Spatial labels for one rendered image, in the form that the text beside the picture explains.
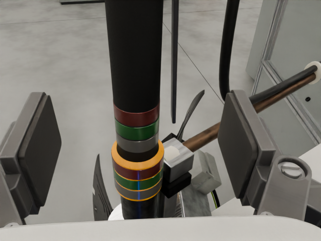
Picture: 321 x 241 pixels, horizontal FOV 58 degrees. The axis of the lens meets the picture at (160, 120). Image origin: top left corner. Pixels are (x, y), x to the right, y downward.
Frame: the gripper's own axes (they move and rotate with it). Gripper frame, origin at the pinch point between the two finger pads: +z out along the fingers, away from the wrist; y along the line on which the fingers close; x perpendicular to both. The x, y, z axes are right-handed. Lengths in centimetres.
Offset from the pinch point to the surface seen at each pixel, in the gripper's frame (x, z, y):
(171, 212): -18.5, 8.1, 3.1
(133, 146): -6.6, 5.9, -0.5
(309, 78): -11.5, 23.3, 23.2
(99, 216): -66, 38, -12
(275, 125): -87, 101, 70
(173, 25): 2.1, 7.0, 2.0
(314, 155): -36, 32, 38
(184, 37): -166, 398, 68
